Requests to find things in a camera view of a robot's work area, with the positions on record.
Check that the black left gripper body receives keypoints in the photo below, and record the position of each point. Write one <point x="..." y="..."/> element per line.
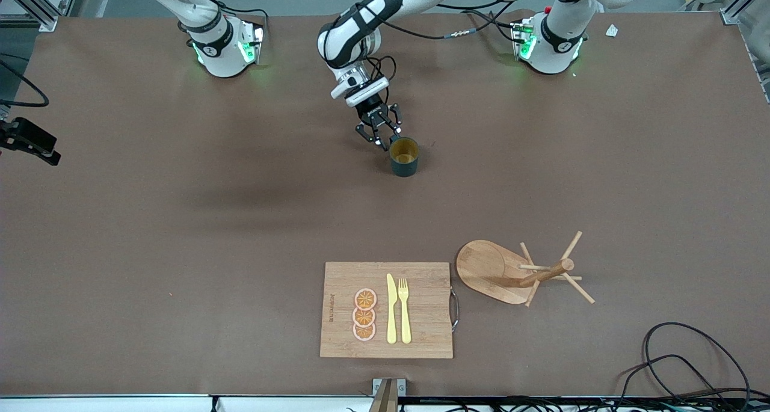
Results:
<point x="371" y="112"/>

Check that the dark green cup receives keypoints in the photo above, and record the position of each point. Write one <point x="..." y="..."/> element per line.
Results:
<point x="404" y="166"/>

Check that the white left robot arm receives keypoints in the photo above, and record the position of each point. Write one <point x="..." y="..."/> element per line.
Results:
<point x="355" y="33"/>

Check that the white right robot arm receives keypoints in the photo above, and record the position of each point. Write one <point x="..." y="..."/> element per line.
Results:
<point x="219" y="51"/>

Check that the wooden mug rack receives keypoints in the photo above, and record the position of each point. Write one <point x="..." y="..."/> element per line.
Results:
<point x="487" y="267"/>

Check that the brown table cover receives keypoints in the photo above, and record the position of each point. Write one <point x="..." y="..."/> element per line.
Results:
<point x="385" y="219"/>

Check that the toy orange slice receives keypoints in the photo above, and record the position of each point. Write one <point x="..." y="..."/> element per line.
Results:
<point x="363" y="317"/>
<point x="364" y="332"/>
<point x="365" y="299"/>

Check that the yellow plastic knife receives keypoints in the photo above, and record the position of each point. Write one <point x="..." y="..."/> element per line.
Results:
<point x="391" y="316"/>

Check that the bamboo cutting board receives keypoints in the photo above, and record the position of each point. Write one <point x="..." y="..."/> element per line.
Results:
<point x="421" y="316"/>

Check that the yellow plastic fork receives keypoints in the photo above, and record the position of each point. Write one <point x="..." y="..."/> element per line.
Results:
<point x="405" y="322"/>

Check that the small white paper scrap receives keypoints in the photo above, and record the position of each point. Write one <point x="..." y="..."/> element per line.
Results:
<point x="612" y="30"/>

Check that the aluminium frame profile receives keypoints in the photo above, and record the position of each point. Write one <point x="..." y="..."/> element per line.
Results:
<point x="42" y="15"/>
<point x="731" y="16"/>

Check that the metal clamp bracket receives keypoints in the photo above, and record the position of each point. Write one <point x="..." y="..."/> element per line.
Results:
<point x="388" y="397"/>

